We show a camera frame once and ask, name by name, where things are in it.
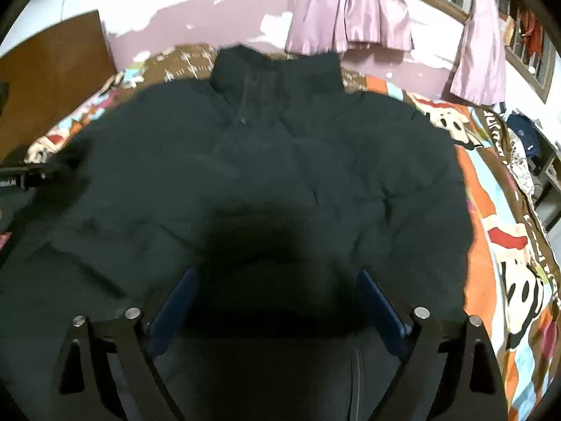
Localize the black puffer jacket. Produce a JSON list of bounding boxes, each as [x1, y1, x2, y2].
[[1, 46, 473, 420]]

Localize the red hanging clothes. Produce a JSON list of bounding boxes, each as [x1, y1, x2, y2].
[[519, 9, 544, 57]]

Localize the colourful monkey print bedspread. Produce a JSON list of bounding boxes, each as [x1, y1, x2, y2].
[[23, 43, 561, 421]]

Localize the brown wooden headboard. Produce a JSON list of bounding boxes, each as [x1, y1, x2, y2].
[[1, 11, 116, 158]]

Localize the wooden side shelf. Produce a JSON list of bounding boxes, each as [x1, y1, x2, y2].
[[532, 125, 560, 209]]

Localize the dark blue cap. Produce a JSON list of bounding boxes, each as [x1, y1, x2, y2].
[[506, 112, 541, 158]]

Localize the right pink curtain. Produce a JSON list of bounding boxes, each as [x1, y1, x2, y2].
[[450, 0, 506, 107]]

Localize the brown framed barred window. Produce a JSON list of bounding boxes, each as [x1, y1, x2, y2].
[[380, 0, 558, 104]]

